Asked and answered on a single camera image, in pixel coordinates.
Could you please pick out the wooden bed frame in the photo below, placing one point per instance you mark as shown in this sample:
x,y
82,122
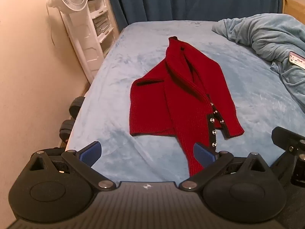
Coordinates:
x,y
294,4

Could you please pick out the red knit cardigan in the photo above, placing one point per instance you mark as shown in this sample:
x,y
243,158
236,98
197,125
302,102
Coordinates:
x,y
181,95

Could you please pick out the stacked papers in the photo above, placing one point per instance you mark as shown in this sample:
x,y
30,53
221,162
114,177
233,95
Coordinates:
x,y
101,23

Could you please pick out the dark blue curtain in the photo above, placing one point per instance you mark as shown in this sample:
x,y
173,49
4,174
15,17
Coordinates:
x,y
190,0

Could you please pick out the smartphone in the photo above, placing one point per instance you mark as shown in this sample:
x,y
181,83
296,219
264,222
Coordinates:
x,y
297,60

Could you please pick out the light blue fleece blanket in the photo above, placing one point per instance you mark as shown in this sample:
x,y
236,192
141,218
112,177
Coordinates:
x,y
264,35

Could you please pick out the white shelf unit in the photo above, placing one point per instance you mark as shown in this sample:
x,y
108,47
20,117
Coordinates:
x,y
93,40

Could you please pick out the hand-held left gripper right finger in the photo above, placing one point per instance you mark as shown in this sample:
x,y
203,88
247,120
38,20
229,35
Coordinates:
x,y
204,155

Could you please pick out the bed with blue sheet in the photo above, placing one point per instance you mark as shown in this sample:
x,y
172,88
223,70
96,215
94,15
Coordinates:
x,y
250,93

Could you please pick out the black dumbbell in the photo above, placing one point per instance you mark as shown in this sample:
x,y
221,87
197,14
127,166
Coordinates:
x,y
76,107
67,129

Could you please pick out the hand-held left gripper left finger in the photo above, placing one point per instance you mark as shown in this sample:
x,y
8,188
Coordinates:
x,y
91,153

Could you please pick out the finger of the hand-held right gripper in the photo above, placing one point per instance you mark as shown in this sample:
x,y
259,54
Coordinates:
x,y
284,137

